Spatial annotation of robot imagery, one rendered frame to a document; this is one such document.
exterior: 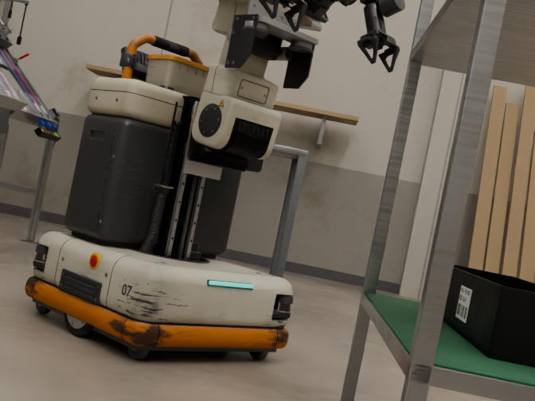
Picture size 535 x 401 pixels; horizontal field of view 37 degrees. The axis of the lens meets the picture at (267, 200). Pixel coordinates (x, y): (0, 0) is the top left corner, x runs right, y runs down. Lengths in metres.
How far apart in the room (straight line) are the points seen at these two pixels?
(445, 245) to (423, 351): 0.14
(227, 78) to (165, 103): 0.26
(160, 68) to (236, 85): 0.36
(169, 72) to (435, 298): 1.73
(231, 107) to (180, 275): 0.52
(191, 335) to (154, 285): 0.21
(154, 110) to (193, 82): 0.22
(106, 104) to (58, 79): 4.21
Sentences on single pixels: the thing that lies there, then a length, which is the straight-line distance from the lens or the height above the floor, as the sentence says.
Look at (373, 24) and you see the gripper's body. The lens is 2.49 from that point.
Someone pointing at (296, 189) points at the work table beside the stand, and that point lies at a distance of 3.90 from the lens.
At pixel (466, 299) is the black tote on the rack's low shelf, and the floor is 0.42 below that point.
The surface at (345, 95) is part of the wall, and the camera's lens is 6.49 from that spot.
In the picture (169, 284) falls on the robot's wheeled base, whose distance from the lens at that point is 2.28.
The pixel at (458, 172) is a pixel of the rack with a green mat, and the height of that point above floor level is 0.61.
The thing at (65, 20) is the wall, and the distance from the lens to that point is 6.88.
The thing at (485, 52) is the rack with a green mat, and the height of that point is 0.77.
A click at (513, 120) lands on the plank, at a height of 1.51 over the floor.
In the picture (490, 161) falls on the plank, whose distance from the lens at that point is 6.29.
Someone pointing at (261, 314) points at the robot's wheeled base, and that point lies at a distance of 2.55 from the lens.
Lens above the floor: 0.52
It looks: level
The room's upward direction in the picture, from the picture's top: 11 degrees clockwise
